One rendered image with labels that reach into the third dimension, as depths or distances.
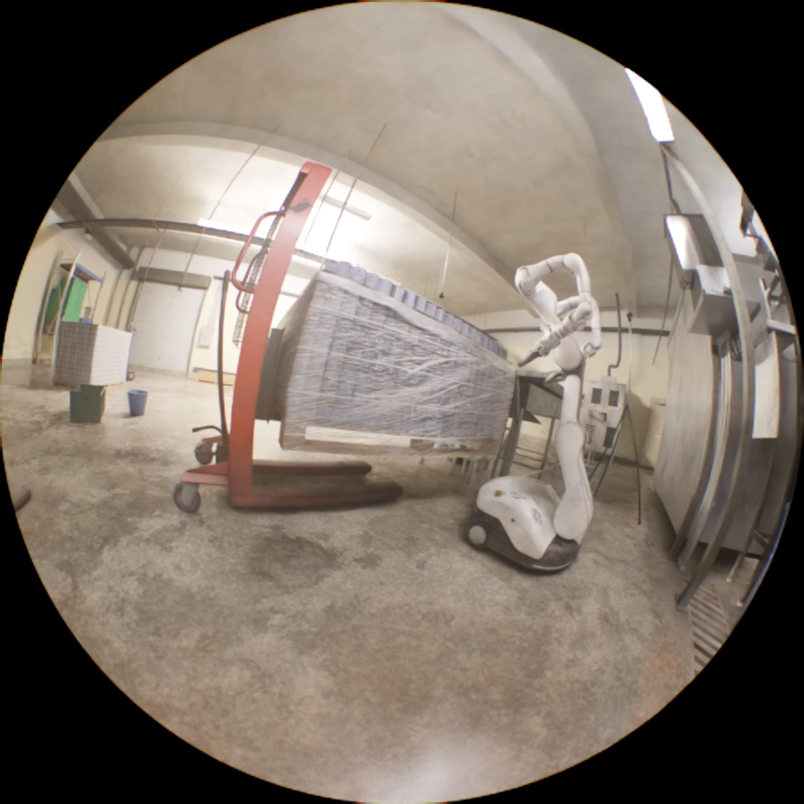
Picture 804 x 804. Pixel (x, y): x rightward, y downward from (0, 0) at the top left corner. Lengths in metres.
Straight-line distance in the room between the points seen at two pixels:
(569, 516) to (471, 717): 0.94
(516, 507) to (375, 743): 1.05
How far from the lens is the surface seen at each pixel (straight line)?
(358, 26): 4.24
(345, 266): 1.02
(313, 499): 1.45
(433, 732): 0.79
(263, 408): 1.29
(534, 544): 1.21
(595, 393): 6.73
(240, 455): 1.28
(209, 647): 0.87
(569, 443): 1.24
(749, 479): 2.41
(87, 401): 3.04
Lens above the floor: 0.75
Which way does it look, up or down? 2 degrees down
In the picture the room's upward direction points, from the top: 10 degrees clockwise
